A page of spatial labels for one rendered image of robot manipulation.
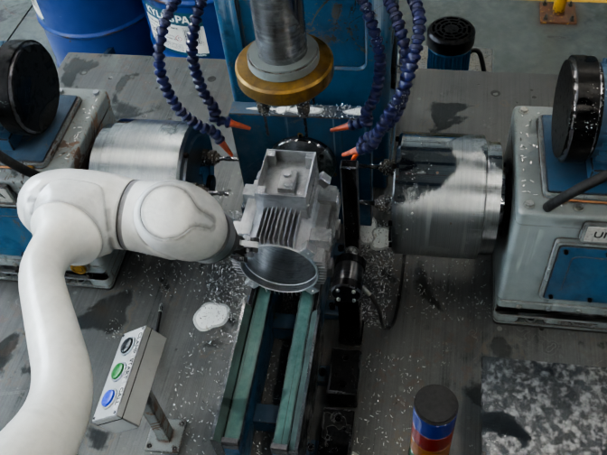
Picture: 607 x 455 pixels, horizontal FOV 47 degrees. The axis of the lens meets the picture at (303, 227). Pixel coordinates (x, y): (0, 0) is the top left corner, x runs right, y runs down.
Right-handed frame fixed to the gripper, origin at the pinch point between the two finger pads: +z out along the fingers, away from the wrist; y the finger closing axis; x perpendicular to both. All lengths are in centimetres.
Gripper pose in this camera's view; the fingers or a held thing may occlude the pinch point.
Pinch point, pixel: (239, 252)
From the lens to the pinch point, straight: 130.4
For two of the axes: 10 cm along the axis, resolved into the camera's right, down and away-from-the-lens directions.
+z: 1.5, 1.6, 9.8
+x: -0.9, 9.8, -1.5
